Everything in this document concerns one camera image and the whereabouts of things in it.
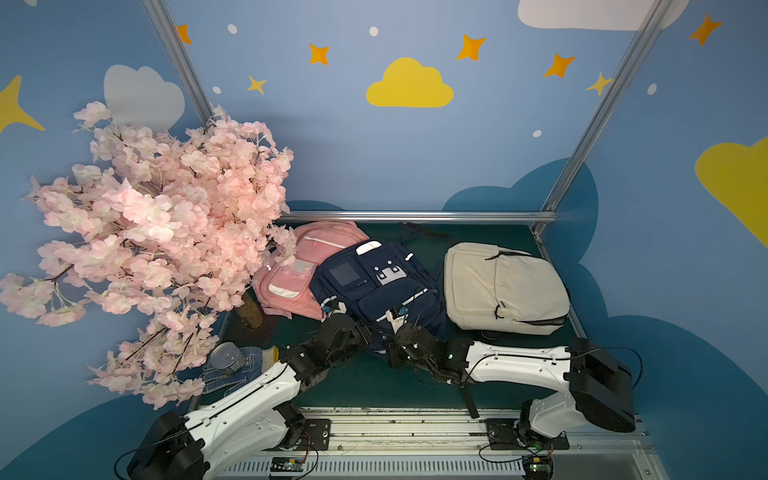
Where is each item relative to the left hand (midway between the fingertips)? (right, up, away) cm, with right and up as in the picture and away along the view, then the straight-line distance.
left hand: (374, 325), depth 81 cm
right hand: (+3, -4, -1) cm, 5 cm away
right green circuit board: (+41, -34, -8) cm, 54 cm away
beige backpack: (+41, +8, +20) cm, 47 cm away
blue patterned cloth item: (-44, -16, +1) cm, 47 cm away
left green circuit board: (-21, -32, -9) cm, 39 cm away
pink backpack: (-30, +9, +15) cm, 35 cm away
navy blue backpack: (-4, +11, +15) cm, 19 cm away
